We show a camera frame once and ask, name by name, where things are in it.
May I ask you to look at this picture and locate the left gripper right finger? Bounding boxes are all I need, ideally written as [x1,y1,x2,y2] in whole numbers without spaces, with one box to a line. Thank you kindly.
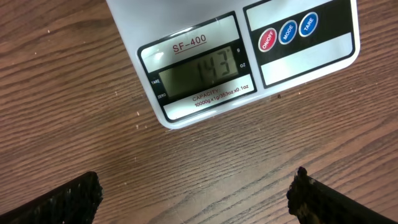
[286,167,397,224]

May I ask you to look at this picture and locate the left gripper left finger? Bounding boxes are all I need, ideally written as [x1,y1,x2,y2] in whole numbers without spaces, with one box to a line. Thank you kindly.
[1,171,103,224]

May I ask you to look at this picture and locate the white digital kitchen scale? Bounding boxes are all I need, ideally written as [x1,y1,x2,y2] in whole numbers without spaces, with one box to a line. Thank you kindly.
[107,0,360,129]

